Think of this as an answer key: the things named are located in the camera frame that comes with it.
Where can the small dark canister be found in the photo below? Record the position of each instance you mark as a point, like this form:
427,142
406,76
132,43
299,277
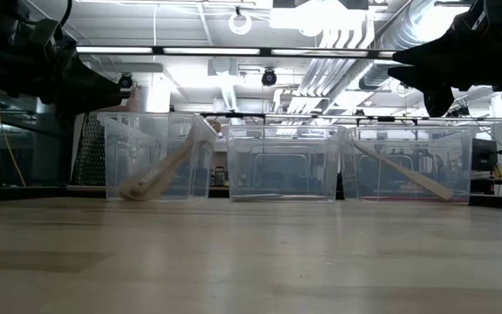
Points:
220,176

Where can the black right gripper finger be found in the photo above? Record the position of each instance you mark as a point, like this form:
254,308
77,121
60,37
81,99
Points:
425,77
442,48

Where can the wooden spatula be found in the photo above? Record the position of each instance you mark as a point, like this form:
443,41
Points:
408,174

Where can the black ceiling spotlight cluster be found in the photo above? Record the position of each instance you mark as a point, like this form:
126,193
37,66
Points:
458,112

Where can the black computer monitor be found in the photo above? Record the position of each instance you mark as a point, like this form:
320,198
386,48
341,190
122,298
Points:
482,154

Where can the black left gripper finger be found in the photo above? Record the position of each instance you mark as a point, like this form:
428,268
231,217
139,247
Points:
94,106
90,83

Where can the wooden angled turner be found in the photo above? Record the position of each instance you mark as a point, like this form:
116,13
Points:
181,152

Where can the black ceiling light track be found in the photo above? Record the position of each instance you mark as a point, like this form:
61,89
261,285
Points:
157,50

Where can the black ceiling camera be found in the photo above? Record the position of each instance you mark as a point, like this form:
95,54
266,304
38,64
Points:
125,81
269,77

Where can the clear plastic bin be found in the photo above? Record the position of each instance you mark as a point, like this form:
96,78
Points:
146,131
429,148
286,174

